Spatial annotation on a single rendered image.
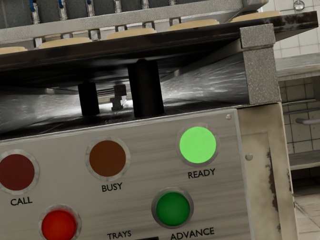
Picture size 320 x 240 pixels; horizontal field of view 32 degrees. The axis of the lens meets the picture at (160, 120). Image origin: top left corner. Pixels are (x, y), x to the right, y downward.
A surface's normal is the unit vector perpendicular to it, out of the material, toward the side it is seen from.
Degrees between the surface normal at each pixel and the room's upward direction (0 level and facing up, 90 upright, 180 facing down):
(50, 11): 90
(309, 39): 90
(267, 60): 90
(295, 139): 90
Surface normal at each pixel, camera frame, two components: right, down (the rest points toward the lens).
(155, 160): 0.06, 0.04
